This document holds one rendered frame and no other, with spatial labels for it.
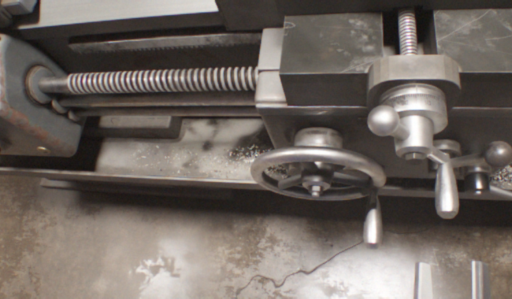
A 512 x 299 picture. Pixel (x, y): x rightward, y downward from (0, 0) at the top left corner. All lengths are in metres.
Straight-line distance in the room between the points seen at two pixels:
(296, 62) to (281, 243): 0.89
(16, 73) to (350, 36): 0.62
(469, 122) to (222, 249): 0.94
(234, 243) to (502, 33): 1.03
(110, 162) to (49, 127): 0.26
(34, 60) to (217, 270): 0.83
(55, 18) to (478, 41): 0.66
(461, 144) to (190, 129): 0.65
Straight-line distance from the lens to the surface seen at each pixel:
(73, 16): 0.76
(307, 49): 0.48
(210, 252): 1.34
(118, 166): 1.08
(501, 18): 0.53
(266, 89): 0.55
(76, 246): 1.59
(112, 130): 1.08
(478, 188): 0.72
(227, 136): 0.99
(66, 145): 0.94
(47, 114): 0.90
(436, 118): 0.43
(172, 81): 0.70
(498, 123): 0.61
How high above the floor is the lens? 1.26
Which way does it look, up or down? 64 degrees down
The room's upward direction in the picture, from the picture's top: 28 degrees counter-clockwise
